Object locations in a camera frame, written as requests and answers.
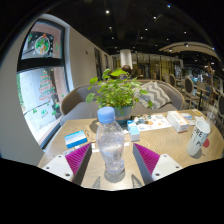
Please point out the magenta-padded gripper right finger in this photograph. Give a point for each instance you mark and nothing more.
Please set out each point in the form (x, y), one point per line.
(160, 166)

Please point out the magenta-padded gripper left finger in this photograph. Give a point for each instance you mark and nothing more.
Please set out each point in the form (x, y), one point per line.
(63, 166)

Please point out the clear blue-capped water bottle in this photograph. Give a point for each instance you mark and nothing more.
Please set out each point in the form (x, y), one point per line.
(110, 143)

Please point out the blue flat card box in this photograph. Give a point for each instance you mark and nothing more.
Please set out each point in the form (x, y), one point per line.
(75, 138)

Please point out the small blue white box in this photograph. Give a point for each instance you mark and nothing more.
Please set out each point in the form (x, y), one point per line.
(134, 130)

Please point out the printed paper sheet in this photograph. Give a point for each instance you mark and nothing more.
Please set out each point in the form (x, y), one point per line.
(154, 122)

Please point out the white paper cup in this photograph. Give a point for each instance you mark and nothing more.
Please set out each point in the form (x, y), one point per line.
(197, 138)

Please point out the white rectangular carton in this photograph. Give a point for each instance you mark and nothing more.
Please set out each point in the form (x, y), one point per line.
(177, 121)

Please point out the grey curved sofa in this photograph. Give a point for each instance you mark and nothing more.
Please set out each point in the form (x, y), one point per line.
(76, 110)

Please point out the grey zigzag cushion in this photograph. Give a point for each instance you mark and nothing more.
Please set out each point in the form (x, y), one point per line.
(154, 95)

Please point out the window with festive stickers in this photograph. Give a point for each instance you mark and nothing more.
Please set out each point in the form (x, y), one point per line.
(41, 90)

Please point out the group of dining chairs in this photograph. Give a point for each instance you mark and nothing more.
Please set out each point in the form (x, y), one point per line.
(191, 88)

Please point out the green potted plant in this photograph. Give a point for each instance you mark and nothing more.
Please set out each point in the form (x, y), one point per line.
(116, 91)

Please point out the person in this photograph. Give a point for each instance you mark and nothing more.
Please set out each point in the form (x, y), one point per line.
(126, 69)

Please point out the white round column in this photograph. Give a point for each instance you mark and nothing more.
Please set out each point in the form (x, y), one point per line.
(126, 58)

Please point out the group of ceiling spotlights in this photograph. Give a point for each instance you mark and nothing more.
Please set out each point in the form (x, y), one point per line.
(146, 28)

